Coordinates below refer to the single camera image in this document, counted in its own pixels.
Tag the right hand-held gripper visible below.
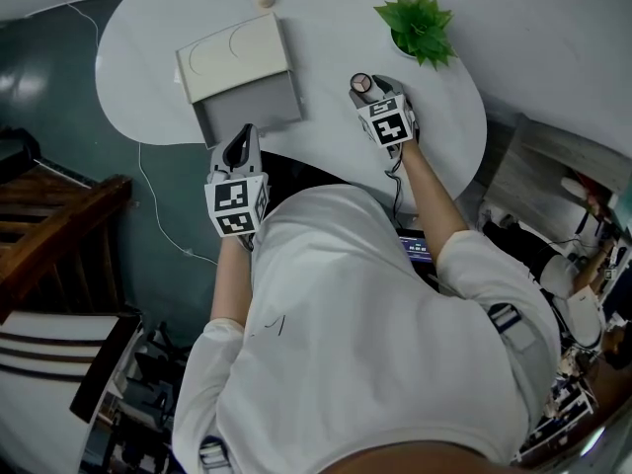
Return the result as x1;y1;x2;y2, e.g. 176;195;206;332
348;74;422;160

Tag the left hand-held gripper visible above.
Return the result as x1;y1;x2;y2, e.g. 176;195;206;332
203;122;271;251

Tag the cream and grey box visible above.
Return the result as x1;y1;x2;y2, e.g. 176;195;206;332
175;11;306;150

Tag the person's left forearm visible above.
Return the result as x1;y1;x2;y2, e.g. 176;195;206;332
208;234;259;326

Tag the person's right forearm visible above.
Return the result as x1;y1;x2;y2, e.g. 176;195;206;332
398;140;476;269

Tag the green potted plant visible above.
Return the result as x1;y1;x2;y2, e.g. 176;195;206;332
372;0;457;72

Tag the lit screen device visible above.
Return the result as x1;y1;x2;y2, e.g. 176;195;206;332
397;234;435;266

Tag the grey wooden cabinet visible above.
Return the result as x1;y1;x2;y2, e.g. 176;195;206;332
481;114;632;206

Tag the brown wooden chair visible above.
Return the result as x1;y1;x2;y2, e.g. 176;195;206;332
0;174;133;326

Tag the person's white shirt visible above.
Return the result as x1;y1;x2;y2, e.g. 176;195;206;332
171;183;563;474

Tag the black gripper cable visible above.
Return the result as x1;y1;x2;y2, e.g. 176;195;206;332
383;144;408;219

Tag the white cable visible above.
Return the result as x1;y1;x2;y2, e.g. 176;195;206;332
62;0;219;267

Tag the black and white harness strap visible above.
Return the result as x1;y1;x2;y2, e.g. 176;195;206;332
487;302;538;353

